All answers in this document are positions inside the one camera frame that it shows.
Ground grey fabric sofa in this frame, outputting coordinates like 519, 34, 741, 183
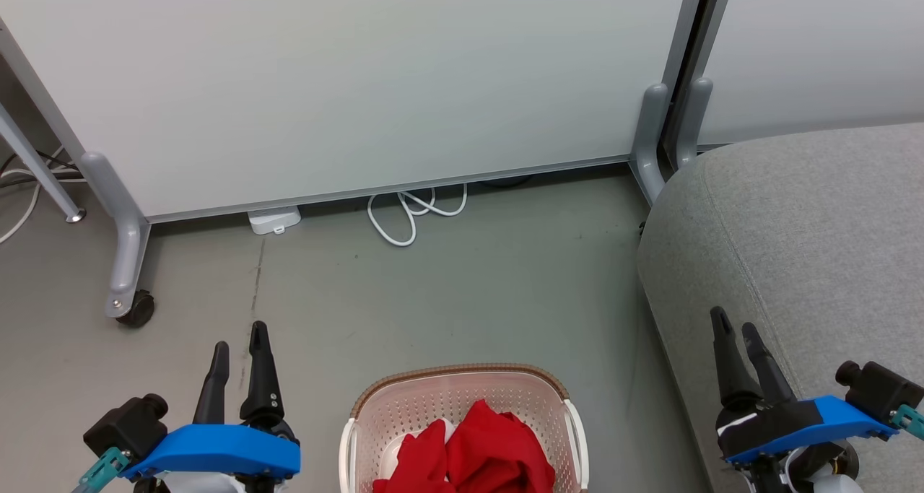
637, 123, 924, 493

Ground coiled white cable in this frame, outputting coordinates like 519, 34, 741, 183
367, 183, 469, 248

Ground black floor cables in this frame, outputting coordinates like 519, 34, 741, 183
0, 149, 82, 189

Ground wide white partition panel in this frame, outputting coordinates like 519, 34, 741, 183
0, 0, 712, 224

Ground white power adapter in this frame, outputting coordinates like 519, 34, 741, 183
248, 206, 302, 235

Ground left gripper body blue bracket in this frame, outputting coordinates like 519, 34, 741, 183
119, 399, 302, 493

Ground white plastic laundry basket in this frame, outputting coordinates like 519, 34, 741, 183
339, 364, 590, 493

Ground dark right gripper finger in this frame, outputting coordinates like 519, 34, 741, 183
710, 306, 763, 410
741, 323, 798, 407

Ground black caster wheel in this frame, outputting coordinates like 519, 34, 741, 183
115, 289, 155, 328

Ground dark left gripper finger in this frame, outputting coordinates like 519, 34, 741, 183
240, 320, 285, 422
192, 341, 230, 427

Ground narrow white partition panel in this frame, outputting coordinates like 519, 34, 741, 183
675, 0, 924, 151

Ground right camera cable teal connector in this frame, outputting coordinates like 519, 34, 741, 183
889, 405, 924, 440

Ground grey partition foot with caster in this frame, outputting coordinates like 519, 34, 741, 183
79, 152, 152, 319

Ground red garment striped hem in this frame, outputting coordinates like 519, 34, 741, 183
445, 399, 557, 493

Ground grey metal table leg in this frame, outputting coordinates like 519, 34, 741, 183
0, 103, 87, 224

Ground white floor cable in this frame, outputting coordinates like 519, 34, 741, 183
0, 167, 66, 246

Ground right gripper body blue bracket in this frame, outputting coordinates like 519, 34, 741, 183
716, 396, 900, 493

